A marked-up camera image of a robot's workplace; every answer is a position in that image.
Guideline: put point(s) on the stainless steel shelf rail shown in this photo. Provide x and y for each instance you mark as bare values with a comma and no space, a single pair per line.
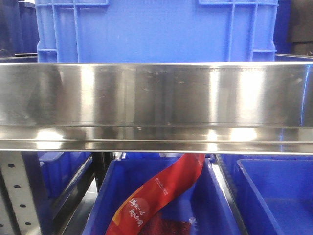
227,107

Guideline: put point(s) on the blue crate on shelf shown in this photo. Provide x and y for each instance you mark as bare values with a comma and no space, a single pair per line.
115,31

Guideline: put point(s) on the red printed bag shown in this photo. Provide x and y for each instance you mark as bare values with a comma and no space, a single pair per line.
156,193

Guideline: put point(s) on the blue bin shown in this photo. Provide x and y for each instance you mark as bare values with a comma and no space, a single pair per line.
274,194
58,168
201,210

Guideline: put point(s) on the blue bin lower middle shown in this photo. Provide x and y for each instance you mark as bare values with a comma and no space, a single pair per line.
201,210

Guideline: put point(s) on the blue bin lower left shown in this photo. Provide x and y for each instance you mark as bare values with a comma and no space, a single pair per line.
58,168

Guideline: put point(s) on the perforated grey rack upright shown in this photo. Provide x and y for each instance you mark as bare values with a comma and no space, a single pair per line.
18,195

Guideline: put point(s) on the blue bin lower right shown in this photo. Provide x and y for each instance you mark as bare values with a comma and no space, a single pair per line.
274,194

